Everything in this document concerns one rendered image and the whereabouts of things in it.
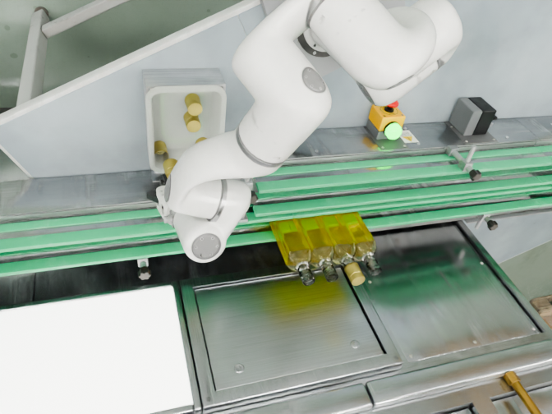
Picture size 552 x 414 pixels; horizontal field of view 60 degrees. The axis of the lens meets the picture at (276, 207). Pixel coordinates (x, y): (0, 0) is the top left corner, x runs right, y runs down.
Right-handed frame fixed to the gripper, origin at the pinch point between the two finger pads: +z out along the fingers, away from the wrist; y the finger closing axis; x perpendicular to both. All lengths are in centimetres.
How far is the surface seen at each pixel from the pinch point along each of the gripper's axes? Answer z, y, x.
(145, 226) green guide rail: 4.5, -6.4, -11.9
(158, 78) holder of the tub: 9.9, -1.0, 20.5
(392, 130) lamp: 5, 58, 7
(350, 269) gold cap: -15.4, 37.3, -19.4
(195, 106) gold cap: 9.4, 6.8, 14.2
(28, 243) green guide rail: 4.6, -30.8, -12.7
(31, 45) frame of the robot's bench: 64, -29, 20
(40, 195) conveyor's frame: 16.7, -28.2, -7.1
